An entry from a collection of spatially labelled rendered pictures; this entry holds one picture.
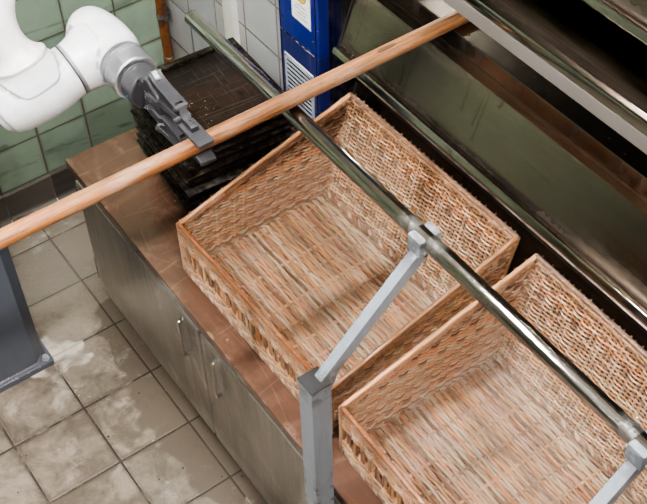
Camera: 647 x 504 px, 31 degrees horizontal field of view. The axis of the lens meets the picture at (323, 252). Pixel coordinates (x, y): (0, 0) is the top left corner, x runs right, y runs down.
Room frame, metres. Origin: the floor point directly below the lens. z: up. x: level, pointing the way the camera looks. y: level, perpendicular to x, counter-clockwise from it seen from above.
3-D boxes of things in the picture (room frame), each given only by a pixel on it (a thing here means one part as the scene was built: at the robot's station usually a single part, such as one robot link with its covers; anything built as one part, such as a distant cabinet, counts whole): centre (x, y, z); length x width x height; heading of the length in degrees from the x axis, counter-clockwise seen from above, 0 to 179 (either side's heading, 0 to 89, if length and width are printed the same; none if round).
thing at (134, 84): (1.56, 0.29, 1.19); 0.09 x 0.07 x 0.08; 34
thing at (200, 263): (1.59, -0.04, 0.72); 0.56 x 0.49 x 0.28; 35
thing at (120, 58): (1.62, 0.34, 1.19); 0.09 x 0.06 x 0.09; 124
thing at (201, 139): (1.43, 0.21, 1.21); 0.07 x 0.03 x 0.01; 34
